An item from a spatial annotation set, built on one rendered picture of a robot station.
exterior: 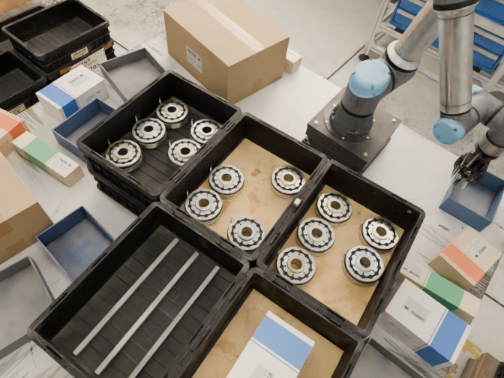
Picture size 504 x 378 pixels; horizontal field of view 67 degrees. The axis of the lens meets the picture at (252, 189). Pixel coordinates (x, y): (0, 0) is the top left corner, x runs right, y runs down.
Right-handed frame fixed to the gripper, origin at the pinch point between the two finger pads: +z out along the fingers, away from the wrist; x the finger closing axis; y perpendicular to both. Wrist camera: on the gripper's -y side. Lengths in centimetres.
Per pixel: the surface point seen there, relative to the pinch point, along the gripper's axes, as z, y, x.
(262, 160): -8, 41, -54
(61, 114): -1, 65, -122
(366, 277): -11, 57, -11
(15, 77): 38, 47, -197
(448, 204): 1.3, 10.0, 1.3
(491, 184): 2.6, -9.6, 11.5
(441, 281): -0.7, 39.1, 8.4
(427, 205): 5.3, 11.2, -3.5
